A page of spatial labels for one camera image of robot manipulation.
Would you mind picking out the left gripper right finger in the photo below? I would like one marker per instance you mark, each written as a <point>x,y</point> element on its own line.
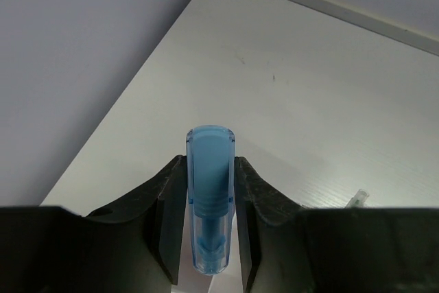
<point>285,247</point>

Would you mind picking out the green ink pen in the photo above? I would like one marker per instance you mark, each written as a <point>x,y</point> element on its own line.
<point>358,200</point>

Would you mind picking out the blue correction tape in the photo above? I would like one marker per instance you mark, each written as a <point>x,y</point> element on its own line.
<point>211,198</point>

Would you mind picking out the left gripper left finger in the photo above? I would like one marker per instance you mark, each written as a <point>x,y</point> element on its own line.
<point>131,244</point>

